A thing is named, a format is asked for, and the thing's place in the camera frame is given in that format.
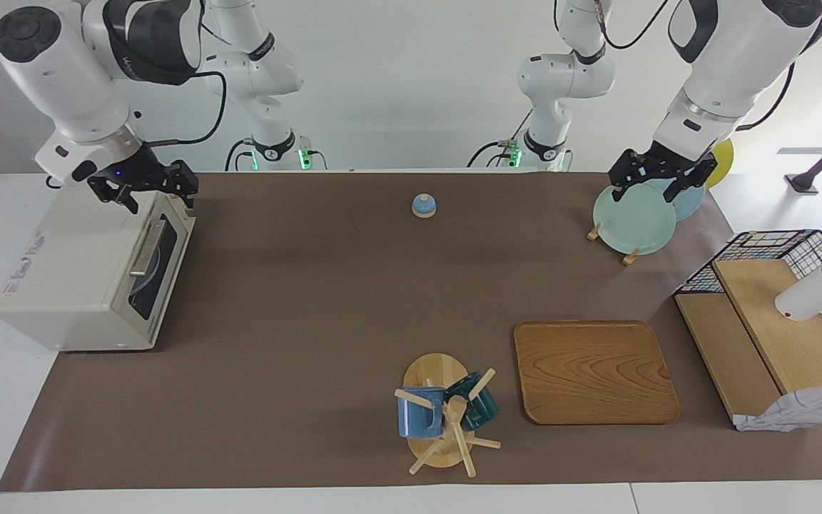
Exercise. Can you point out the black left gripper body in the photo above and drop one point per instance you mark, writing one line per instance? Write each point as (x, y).
(661, 164)

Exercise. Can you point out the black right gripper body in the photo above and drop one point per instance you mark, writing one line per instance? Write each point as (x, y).
(136, 171)

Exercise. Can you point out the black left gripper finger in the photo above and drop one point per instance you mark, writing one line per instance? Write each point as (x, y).
(617, 193)
(676, 190)

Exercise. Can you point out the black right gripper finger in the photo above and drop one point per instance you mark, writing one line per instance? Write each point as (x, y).
(187, 178)
(128, 200)

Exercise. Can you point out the metal base plate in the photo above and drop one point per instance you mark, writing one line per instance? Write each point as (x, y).
(175, 235)

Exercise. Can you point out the light blue plate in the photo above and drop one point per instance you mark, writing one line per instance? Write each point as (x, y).
(148, 280)
(691, 205)

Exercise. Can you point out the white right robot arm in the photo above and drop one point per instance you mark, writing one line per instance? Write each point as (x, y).
(75, 78)

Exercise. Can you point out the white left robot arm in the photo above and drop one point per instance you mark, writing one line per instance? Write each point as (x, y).
(739, 50)

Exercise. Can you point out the cream toaster oven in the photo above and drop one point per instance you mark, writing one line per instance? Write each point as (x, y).
(68, 264)

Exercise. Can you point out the pale green plate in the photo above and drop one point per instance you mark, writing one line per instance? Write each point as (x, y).
(632, 221)

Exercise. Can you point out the wooden plate rack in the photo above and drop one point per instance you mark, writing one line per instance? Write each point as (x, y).
(593, 232)

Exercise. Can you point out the yellow plate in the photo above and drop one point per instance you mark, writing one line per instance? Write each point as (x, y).
(726, 163)

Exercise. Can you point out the white cup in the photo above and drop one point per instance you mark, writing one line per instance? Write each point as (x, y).
(810, 293)

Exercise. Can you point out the wooden step shelf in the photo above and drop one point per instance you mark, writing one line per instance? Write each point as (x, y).
(775, 335)

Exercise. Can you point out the wooden serving tray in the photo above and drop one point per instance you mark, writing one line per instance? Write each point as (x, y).
(596, 371)

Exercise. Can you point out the brown table mat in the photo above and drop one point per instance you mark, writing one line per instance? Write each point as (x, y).
(311, 321)

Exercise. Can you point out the small blue call bell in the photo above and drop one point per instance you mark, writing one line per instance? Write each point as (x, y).
(424, 207)

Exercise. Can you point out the dark green ceramic mug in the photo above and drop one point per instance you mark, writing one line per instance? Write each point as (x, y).
(484, 410)

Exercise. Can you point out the wooden mug tree stand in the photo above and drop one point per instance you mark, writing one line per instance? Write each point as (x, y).
(432, 371)

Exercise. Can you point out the blue ceramic mug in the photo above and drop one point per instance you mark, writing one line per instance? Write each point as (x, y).
(414, 417)

